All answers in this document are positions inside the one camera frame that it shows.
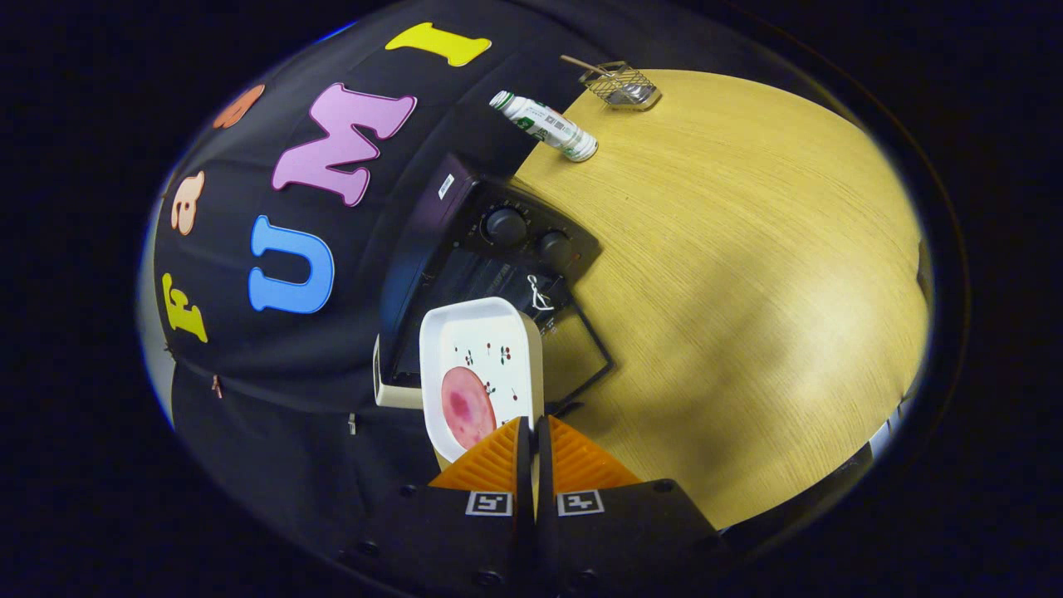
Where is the wire mesh holder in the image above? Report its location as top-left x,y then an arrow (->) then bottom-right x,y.
579,61 -> 663,111

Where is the black backdrop cloth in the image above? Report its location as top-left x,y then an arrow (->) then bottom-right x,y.
152,4 -> 640,574

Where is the white green-label bottle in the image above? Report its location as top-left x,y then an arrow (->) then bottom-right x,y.
489,91 -> 599,163

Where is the white cherry-print plate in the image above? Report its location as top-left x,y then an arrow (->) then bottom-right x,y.
419,297 -> 545,464

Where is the wooden stick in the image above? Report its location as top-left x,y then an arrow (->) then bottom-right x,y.
560,55 -> 615,80

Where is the black toaster oven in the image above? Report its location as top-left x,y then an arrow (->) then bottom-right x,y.
378,152 -> 615,416

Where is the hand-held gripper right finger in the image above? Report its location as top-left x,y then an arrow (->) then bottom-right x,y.
536,415 -> 732,598

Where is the pink ham slice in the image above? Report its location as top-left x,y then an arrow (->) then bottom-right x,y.
440,366 -> 497,450

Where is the white bread toaster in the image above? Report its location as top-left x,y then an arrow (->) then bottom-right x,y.
372,336 -> 424,410

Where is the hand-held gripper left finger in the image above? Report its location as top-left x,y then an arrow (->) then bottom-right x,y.
332,417 -> 536,598

